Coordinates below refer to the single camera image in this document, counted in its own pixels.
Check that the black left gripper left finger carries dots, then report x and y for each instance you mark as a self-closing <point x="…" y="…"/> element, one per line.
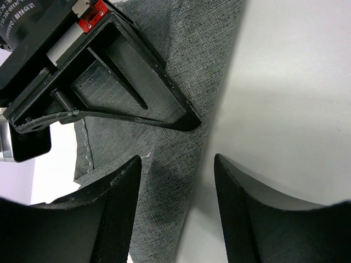
<point x="92" y="224"/>

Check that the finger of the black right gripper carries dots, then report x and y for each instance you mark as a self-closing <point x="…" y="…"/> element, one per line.
<point x="138" y="85"/>

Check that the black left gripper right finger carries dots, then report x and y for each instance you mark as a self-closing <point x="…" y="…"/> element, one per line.
<point x="261" y="224"/>

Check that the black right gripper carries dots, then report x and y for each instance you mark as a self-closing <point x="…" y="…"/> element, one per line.
<point x="55" y="46"/>

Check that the grey cloth napkin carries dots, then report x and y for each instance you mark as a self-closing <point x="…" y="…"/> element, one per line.
<point x="194" y="38"/>

